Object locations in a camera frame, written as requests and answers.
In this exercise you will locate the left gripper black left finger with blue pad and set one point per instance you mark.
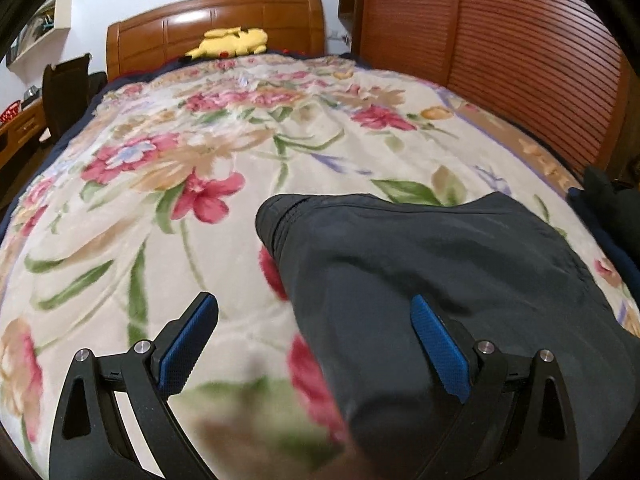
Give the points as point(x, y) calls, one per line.
point(89, 439)

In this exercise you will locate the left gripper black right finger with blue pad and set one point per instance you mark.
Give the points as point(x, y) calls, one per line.
point(515, 420)

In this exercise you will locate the dark grey jacket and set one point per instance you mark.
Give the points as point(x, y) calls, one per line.
point(351, 266)

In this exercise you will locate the floral bed blanket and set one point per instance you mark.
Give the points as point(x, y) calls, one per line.
point(156, 200)

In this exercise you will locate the wooden desk with cabinets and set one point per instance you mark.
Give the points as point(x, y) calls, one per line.
point(28, 124)

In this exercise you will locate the red basket on desk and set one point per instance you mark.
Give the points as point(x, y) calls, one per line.
point(10, 112)

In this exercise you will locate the dark wooden chair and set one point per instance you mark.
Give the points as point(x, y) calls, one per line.
point(67, 90)

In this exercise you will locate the louvered wooden wardrobe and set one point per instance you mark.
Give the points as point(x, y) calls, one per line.
point(551, 67)

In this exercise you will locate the yellow plush toy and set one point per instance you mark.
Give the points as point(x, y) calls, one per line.
point(230, 43)

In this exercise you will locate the wooden headboard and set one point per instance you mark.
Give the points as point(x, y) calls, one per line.
point(153, 38)

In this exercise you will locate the white wall shelf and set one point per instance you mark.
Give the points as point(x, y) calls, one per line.
point(51, 20)

